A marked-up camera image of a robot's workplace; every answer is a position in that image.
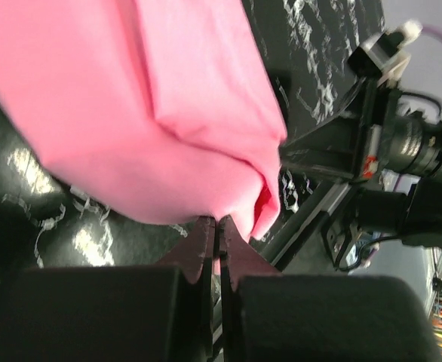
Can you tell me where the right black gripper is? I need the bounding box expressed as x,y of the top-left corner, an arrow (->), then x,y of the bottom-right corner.
280,81 -> 442,184

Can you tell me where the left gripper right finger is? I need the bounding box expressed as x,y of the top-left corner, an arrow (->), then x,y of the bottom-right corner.
219,217 -> 442,361

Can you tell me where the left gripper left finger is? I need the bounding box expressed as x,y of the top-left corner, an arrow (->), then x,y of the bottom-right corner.
0,217 -> 216,361

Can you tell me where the pink t shirt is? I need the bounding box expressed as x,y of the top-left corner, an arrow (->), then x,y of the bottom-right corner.
0,1 -> 287,239

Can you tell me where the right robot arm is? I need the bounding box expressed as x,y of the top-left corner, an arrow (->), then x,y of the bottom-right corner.
280,80 -> 442,249

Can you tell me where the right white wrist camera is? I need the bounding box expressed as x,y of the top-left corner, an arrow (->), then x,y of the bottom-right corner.
347,20 -> 422,86

